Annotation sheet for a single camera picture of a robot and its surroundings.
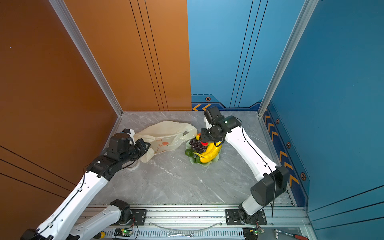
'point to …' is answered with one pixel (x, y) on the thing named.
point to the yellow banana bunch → (211, 152)
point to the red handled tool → (297, 236)
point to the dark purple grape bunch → (196, 145)
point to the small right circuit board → (258, 231)
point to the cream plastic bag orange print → (163, 136)
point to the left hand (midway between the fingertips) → (152, 142)
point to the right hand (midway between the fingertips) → (202, 138)
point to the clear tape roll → (134, 165)
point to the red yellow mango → (198, 136)
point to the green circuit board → (123, 232)
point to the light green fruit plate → (215, 160)
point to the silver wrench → (192, 235)
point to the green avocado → (189, 152)
